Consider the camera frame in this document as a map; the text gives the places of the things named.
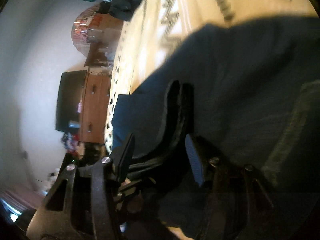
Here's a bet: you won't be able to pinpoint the dark blue denim pants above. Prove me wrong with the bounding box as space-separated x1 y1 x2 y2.
111 16 320 240

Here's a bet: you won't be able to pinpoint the wooden dresser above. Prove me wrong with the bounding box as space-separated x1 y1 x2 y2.
79 71 111 144

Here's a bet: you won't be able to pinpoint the black television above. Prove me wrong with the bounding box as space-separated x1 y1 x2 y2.
55 70 87 134

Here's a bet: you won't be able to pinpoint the dark wooden chair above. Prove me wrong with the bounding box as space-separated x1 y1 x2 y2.
84 42 109 67

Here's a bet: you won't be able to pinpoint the stacked cardboard boxes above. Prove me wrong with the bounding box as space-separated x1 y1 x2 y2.
71 2 124 56

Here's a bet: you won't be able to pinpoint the yellow patterned bed cover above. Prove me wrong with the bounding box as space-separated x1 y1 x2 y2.
105 0 319 152

